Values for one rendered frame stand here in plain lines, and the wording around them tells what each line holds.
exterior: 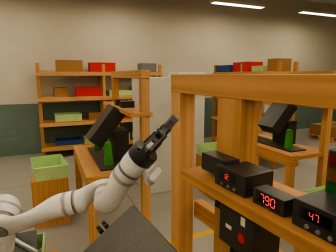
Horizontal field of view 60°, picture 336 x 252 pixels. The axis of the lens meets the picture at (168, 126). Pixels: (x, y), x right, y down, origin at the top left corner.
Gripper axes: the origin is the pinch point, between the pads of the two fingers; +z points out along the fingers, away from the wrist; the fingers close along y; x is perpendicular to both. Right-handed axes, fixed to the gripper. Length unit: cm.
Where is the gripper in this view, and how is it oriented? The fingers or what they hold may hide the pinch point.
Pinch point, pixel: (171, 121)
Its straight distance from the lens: 74.5
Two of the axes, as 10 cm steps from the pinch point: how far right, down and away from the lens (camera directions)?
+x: 7.4, 6.7, -0.4
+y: 2.7, -2.5, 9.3
